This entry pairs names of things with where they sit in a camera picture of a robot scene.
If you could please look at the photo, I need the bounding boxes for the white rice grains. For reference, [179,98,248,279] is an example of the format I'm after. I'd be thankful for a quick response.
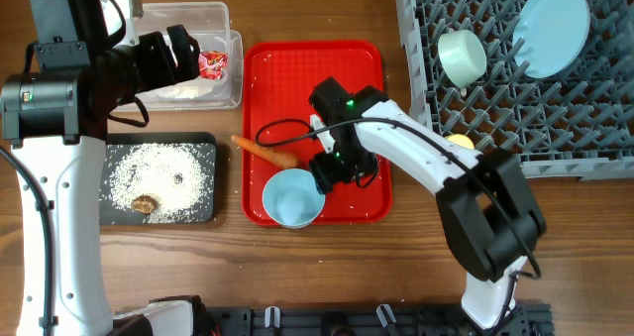
[101,142,217,225]

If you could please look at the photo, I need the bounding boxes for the grey dishwasher rack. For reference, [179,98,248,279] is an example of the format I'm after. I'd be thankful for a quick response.
[395,0,633,179]

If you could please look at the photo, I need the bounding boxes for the orange carrot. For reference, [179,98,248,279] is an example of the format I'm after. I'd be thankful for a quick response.
[231,135,300,169]

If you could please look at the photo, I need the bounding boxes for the red snack wrapper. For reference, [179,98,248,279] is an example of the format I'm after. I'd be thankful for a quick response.
[198,51,229,80]

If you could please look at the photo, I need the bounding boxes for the large light blue plate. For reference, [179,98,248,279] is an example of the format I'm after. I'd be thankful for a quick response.
[512,0,590,79]

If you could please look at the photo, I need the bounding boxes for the black waste tray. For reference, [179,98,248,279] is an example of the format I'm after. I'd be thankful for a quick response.
[97,131,218,227]

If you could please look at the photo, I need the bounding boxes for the crumpled white tissue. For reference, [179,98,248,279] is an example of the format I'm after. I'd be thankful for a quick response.
[152,84,209,100]

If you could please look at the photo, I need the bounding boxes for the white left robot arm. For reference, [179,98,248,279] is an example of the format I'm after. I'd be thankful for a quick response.
[1,0,214,336]

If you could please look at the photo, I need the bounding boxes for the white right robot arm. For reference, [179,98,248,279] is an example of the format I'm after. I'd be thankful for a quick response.
[309,77,546,334]

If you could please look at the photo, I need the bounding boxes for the small light blue bowl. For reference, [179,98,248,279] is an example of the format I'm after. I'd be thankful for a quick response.
[262,168,326,229]

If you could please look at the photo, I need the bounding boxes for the green bowl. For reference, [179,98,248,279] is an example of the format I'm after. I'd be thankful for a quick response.
[438,30,487,88]

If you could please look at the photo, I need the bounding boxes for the clear plastic waste bin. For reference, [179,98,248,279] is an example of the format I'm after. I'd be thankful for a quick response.
[135,2,243,111]

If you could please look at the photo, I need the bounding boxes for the brown food scrap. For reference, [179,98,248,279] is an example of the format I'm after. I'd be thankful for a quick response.
[131,195,159,215]

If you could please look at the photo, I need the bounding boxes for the yellow plastic cup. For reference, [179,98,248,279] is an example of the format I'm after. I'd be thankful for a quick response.
[446,134,475,150]

